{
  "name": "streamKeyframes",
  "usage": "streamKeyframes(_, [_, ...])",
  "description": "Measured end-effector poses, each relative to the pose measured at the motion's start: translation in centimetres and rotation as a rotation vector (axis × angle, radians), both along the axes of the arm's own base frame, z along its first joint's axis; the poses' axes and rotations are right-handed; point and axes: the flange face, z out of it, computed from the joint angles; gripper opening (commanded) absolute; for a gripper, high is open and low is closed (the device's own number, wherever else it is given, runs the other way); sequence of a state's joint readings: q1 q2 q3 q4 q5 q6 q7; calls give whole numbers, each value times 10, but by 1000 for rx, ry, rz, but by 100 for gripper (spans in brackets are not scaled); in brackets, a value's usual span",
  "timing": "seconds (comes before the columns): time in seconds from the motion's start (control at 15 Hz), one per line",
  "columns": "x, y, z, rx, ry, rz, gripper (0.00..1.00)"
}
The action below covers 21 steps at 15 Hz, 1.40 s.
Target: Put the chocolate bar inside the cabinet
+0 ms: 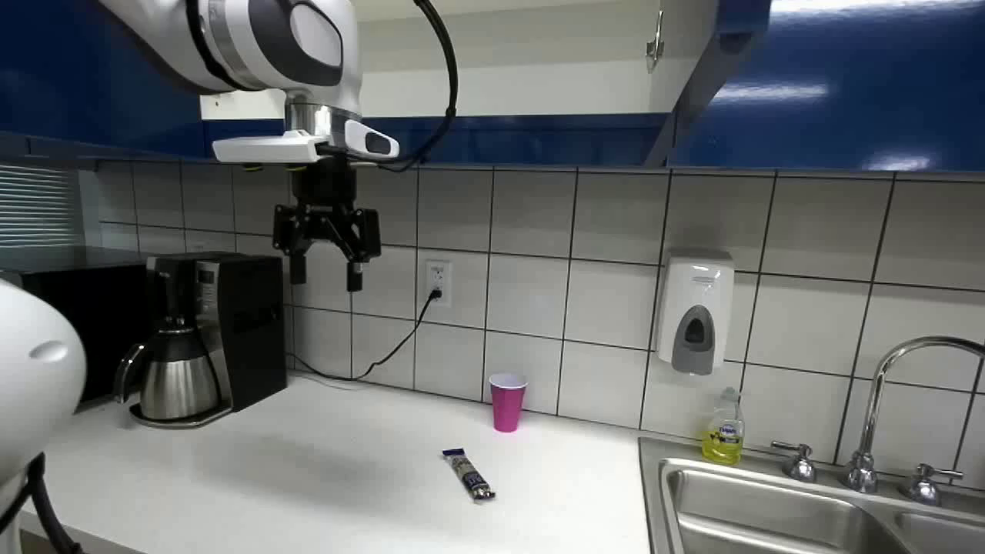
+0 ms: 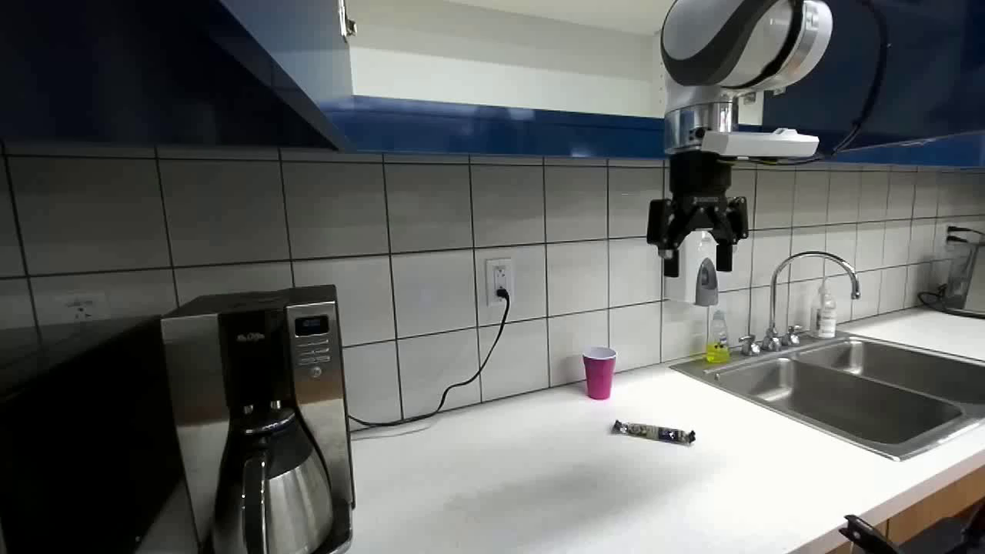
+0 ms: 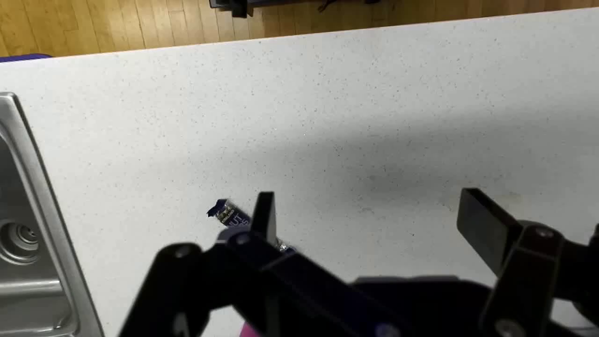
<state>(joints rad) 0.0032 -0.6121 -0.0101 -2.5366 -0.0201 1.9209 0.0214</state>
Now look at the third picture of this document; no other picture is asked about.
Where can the stainless steel sink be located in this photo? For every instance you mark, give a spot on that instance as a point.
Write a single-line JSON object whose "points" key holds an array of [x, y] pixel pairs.
{"points": [[38, 199]]}

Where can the purple flat item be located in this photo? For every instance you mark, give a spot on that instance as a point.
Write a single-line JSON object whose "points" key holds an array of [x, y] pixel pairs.
{"points": [[20, 58]]}

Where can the black stand base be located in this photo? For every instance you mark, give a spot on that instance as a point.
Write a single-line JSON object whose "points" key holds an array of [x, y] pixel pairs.
{"points": [[250, 4]]}

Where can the blue nut chocolate bar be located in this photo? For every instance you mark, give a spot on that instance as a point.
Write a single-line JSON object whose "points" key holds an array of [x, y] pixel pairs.
{"points": [[225, 214]]}

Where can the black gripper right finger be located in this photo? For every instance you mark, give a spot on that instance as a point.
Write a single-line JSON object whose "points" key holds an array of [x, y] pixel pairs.
{"points": [[527, 268]]}

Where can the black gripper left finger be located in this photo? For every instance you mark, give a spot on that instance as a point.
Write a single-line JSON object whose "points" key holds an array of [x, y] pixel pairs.
{"points": [[282, 274]]}

